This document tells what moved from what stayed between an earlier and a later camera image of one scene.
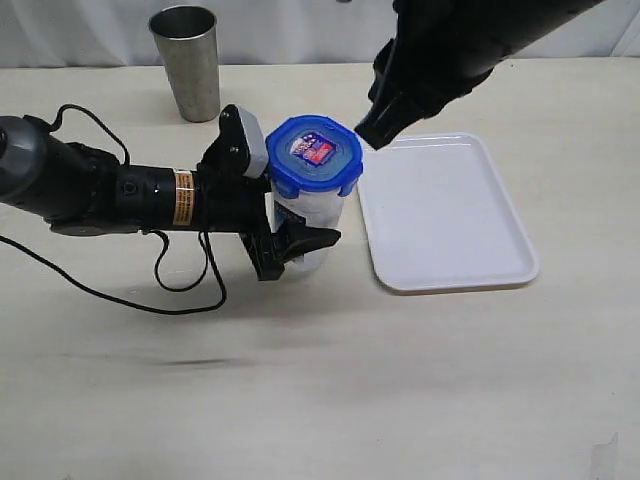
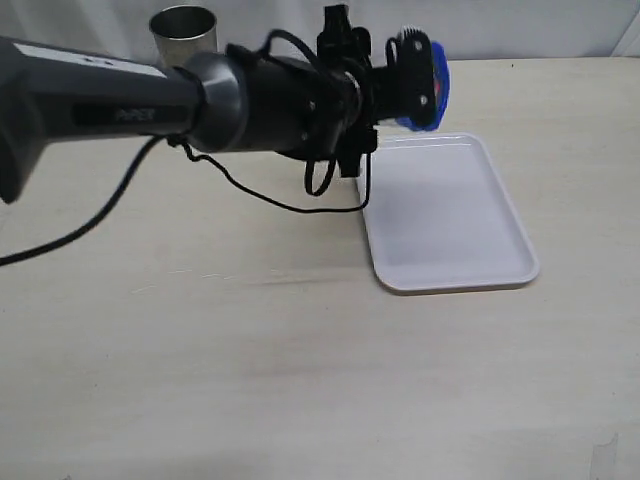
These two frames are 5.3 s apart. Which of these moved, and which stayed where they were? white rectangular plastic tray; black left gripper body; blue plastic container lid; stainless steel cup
Moved: blue plastic container lid; black left gripper body
Stayed: white rectangular plastic tray; stainless steel cup
